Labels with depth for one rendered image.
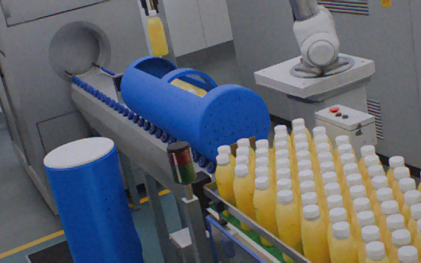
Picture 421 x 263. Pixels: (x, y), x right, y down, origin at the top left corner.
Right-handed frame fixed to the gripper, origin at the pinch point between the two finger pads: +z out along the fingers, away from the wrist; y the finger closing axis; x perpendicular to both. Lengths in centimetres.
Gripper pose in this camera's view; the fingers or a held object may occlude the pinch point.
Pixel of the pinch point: (150, 6)
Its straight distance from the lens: 293.8
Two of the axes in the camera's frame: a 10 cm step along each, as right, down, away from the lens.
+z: 1.9, 9.2, 3.3
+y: -8.8, 3.1, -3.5
